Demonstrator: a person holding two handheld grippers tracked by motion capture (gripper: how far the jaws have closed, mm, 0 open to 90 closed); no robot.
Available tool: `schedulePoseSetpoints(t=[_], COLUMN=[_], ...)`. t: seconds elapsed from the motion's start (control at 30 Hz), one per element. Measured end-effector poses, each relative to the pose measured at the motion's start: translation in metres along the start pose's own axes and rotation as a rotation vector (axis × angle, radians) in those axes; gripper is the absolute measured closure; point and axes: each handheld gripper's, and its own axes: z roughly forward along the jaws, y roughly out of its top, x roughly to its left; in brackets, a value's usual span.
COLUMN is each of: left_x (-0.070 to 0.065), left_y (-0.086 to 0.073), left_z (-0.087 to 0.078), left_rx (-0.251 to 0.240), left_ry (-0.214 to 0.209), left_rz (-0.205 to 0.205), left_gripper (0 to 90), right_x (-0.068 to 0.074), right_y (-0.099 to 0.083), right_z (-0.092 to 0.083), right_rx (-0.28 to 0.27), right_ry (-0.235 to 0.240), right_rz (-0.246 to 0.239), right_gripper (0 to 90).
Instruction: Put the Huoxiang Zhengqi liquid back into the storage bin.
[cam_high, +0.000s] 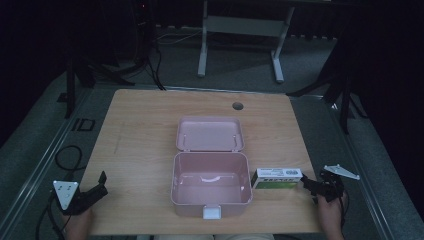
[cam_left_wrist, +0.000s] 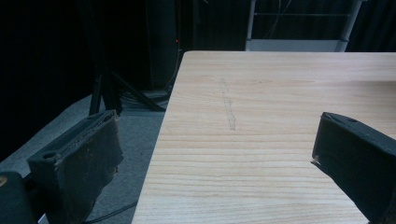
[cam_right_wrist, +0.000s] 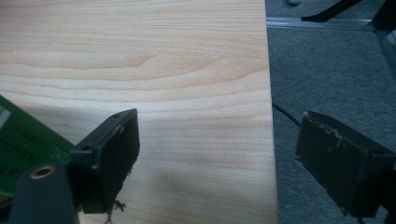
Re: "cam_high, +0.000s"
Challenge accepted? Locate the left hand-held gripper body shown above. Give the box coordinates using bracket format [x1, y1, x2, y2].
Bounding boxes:
[52, 180, 101, 216]

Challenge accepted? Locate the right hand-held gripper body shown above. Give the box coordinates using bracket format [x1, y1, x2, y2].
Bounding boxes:
[319, 164, 361, 204]

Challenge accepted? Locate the white and green medicine box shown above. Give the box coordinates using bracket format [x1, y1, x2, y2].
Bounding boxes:
[250, 167, 304, 191]

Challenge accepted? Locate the pink plastic storage box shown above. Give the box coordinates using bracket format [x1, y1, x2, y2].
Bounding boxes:
[170, 115, 254, 221]

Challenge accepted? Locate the person's right hand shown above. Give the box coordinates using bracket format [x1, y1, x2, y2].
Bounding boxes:
[315, 192, 350, 231]

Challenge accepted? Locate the person's left hand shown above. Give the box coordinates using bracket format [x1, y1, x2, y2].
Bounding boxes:
[62, 207, 96, 236]

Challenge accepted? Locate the black metal stand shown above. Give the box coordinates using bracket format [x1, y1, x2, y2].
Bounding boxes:
[285, 71, 369, 136]
[57, 54, 136, 120]

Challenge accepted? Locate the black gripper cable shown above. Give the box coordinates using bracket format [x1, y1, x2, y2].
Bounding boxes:
[337, 188, 350, 230]
[35, 190, 72, 240]

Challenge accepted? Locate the black looped floor cable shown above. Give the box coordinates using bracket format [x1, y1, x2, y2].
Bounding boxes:
[54, 145, 88, 183]

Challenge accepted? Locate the black floor bracket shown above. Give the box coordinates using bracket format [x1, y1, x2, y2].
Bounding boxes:
[70, 117, 97, 132]

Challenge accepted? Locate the black equipment tower with cables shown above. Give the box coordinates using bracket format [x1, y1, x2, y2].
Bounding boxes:
[131, 0, 167, 92]

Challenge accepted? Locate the white floor cable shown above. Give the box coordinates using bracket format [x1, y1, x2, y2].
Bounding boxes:
[155, 29, 203, 46]

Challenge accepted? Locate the white metal desk frame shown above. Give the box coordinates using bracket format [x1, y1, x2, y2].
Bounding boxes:
[197, 0, 296, 84]

